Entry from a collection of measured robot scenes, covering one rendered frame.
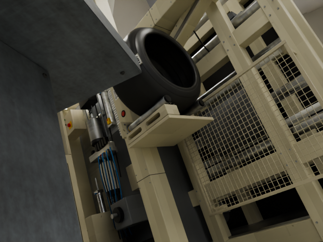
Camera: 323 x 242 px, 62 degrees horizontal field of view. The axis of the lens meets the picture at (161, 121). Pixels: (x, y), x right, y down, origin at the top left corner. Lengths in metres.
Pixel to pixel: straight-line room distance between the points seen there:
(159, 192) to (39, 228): 1.26
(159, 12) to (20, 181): 1.81
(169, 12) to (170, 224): 1.38
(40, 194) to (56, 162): 0.06
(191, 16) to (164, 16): 0.19
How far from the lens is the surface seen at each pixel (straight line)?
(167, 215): 1.55
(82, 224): 1.63
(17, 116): 0.37
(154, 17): 2.07
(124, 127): 1.57
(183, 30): 2.03
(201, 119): 1.49
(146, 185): 1.59
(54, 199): 0.37
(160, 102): 1.37
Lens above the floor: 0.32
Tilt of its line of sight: 21 degrees up
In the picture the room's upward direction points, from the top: 20 degrees counter-clockwise
